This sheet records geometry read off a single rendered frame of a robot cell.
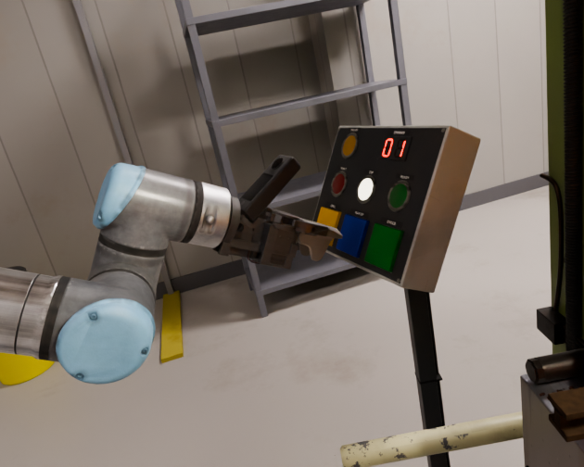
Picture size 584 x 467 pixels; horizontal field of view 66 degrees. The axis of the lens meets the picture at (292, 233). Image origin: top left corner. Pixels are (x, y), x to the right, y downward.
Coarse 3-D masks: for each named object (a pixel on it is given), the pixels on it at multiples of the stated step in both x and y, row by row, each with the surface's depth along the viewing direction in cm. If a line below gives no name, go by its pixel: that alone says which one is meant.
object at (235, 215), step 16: (240, 208) 65; (272, 208) 73; (240, 224) 69; (256, 224) 68; (272, 224) 67; (288, 224) 69; (224, 240) 65; (240, 240) 67; (256, 240) 68; (272, 240) 67; (288, 240) 69; (240, 256) 69; (256, 256) 70; (272, 256) 68; (288, 256) 69
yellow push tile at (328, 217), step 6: (324, 210) 100; (330, 210) 98; (324, 216) 99; (330, 216) 97; (336, 216) 95; (318, 222) 101; (324, 222) 99; (330, 222) 97; (336, 222) 95; (336, 228) 96
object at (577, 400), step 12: (552, 396) 40; (564, 396) 40; (576, 396) 40; (564, 408) 39; (576, 408) 39; (552, 420) 41; (564, 420) 40; (576, 420) 40; (564, 432) 39; (576, 432) 39
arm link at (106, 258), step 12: (108, 240) 58; (96, 252) 60; (108, 252) 58; (120, 252) 58; (132, 252) 58; (144, 252) 59; (156, 252) 60; (96, 264) 59; (108, 264) 58; (120, 264) 58; (132, 264) 59; (144, 264) 60; (156, 264) 61; (144, 276) 57; (156, 276) 62; (156, 288) 62
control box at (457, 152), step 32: (352, 128) 98; (384, 128) 88; (416, 128) 80; (448, 128) 74; (352, 160) 95; (384, 160) 86; (416, 160) 79; (448, 160) 75; (352, 192) 93; (384, 192) 85; (416, 192) 77; (448, 192) 76; (384, 224) 83; (416, 224) 76; (448, 224) 78; (352, 256) 89; (416, 256) 76; (416, 288) 78
